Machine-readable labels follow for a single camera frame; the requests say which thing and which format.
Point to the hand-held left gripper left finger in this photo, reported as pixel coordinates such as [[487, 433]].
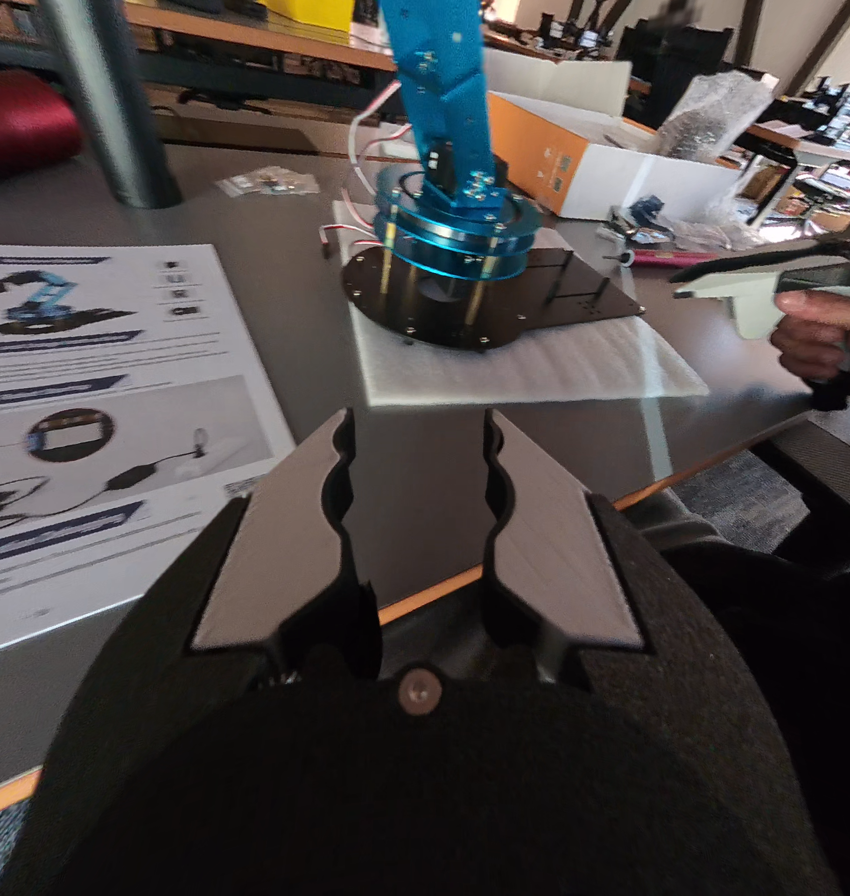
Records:
[[278, 553]]

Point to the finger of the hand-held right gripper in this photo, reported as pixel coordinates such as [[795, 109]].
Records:
[[747, 290], [782, 255]]

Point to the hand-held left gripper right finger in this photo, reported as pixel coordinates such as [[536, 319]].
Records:
[[565, 560]]

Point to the red electric screwdriver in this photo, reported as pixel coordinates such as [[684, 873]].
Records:
[[670, 259]]

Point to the silver foil bag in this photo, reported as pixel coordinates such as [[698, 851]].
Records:
[[645, 213]]

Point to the person's right hand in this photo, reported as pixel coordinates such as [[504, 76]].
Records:
[[813, 336]]

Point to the person's grey pants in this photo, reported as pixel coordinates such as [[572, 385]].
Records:
[[670, 518]]

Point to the orange and white cardboard box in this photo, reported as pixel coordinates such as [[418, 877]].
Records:
[[607, 175]]

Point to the black office chair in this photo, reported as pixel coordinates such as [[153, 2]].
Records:
[[824, 462]]

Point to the white foam sheet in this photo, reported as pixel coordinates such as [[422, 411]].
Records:
[[502, 378]]

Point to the black metal rack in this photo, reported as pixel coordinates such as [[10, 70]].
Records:
[[677, 63]]

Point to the printed instruction manual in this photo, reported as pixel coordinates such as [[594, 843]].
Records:
[[208, 336]]

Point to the person's black clothing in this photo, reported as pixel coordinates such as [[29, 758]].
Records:
[[803, 665]]

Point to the clear bag with white parts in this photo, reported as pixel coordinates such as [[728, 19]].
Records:
[[267, 183]]

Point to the grey metal column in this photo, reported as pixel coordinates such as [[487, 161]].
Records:
[[110, 105]]

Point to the brown wooden table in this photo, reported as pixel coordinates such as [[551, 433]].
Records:
[[257, 35]]

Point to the yellow box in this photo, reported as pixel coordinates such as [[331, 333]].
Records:
[[306, 10]]

